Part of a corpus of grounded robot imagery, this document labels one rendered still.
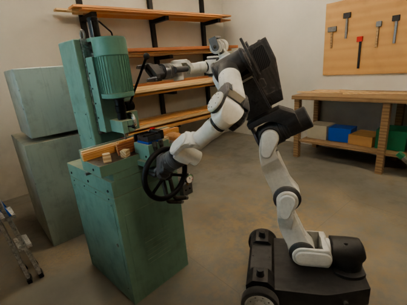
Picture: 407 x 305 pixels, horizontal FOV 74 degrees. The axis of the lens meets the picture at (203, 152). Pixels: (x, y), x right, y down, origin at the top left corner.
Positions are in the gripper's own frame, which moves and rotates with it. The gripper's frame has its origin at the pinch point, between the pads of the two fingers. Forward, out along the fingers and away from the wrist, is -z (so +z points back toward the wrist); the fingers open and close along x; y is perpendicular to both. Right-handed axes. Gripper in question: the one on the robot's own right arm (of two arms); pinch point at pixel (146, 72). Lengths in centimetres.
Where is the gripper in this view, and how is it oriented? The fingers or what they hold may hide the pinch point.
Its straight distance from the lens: 160.4
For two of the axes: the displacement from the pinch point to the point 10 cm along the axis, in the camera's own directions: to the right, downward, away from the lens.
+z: 6.8, -2.8, 6.8
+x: 5.9, 7.6, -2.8
